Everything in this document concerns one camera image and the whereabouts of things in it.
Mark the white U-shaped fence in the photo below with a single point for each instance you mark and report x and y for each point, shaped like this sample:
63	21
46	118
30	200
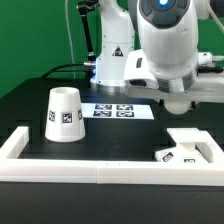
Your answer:
15	169

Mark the white lamp base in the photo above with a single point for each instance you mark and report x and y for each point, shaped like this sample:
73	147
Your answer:
184	151

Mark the white lamp bulb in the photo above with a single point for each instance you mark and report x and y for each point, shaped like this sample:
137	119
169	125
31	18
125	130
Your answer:
177	107

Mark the paper sheet with markers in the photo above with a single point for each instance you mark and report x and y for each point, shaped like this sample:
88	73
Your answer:
117	111

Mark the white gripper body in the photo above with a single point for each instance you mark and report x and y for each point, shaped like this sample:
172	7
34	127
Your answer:
208	86

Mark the white conical lamp shade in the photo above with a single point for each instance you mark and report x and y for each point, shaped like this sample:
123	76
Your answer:
64	122

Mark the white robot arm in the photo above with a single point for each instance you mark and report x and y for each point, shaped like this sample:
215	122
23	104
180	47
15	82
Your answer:
150	51

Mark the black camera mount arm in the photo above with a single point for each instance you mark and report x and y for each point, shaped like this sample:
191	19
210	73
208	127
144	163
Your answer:
84	7

